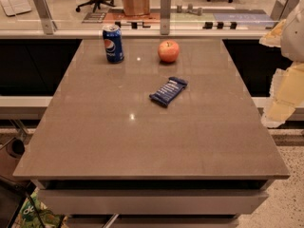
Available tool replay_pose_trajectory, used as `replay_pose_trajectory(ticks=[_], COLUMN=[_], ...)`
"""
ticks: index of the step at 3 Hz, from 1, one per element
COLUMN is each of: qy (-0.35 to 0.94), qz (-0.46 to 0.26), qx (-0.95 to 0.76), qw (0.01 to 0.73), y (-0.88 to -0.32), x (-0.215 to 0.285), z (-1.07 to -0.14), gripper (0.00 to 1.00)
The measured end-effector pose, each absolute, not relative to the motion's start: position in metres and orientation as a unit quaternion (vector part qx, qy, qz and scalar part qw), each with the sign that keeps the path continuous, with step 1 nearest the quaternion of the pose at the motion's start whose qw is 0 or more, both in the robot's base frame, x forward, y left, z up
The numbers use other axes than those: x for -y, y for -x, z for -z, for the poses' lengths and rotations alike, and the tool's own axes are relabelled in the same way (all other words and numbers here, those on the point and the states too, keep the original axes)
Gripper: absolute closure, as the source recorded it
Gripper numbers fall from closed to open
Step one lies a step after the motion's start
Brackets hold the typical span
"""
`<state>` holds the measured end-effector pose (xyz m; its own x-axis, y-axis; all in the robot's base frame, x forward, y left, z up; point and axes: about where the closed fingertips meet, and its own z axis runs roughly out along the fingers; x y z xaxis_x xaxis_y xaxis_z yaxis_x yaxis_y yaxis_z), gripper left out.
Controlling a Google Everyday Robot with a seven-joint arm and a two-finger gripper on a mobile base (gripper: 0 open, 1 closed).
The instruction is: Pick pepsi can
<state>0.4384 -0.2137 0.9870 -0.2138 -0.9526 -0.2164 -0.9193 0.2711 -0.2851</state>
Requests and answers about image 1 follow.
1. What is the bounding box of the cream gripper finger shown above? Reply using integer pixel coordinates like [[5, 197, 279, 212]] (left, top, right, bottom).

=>
[[261, 62, 304, 128], [259, 19, 286, 48]]

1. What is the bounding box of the blue pepsi can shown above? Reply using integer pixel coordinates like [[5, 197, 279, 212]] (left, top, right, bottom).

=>
[[103, 25, 124, 64]]

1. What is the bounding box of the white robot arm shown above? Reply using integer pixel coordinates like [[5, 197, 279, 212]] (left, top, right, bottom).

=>
[[259, 0, 304, 128]]

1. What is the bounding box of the red apple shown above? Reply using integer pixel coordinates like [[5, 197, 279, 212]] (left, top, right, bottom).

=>
[[158, 40, 180, 63]]

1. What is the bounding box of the blue snack bar wrapper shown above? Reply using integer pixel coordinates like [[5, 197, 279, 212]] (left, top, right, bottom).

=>
[[149, 77, 188, 107]]

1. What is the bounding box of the black office chair left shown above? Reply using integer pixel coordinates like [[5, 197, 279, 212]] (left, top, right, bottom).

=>
[[75, 0, 115, 12]]

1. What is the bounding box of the white drawer front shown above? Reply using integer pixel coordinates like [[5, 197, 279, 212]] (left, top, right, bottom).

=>
[[38, 189, 268, 215]]

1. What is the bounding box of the green patterned bag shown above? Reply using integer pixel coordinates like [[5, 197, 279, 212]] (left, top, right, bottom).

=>
[[11, 189, 69, 228]]

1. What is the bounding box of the grey metal post right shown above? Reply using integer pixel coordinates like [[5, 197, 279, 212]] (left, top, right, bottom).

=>
[[270, 0, 300, 25]]

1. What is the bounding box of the grey metal post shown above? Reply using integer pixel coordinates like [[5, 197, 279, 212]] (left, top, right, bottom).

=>
[[160, 0, 171, 35], [270, 0, 300, 25], [32, 0, 57, 35]]

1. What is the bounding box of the grey metal post middle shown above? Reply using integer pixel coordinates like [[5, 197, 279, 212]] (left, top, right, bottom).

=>
[[160, 0, 171, 35]]

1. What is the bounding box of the grey metal post left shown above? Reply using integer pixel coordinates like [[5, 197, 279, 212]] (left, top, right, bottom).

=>
[[32, 0, 57, 35]]

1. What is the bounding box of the black cable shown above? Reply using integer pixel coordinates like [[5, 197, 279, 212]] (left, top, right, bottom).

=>
[[0, 174, 47, 228]]

